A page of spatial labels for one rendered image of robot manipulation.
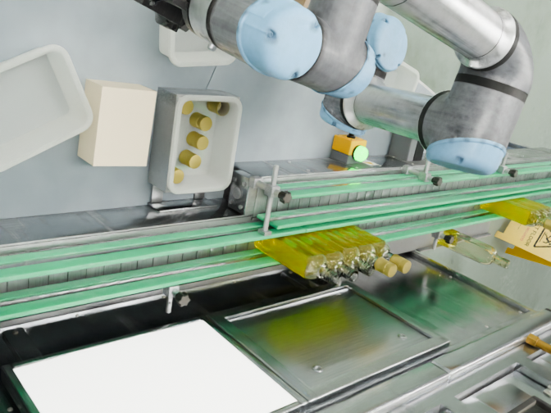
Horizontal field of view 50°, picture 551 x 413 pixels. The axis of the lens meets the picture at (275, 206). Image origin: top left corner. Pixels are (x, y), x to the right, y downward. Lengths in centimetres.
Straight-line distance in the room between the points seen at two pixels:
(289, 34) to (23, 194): 82
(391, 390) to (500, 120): 57
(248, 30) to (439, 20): 31
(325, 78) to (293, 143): 98
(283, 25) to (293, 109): 103
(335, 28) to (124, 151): 69
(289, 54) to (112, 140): 70
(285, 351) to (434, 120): 57
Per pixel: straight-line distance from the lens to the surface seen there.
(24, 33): 122
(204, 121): 135
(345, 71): 68
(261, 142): 156
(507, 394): 146
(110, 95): 121
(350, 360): 130
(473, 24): 88
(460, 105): 98
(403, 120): 112
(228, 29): 63
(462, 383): 139
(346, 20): 68
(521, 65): 99
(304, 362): 125
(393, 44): 135
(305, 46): 61
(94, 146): 123
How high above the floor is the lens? 189
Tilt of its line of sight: 43 degrees down
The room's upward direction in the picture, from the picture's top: 118 degrees clockwise
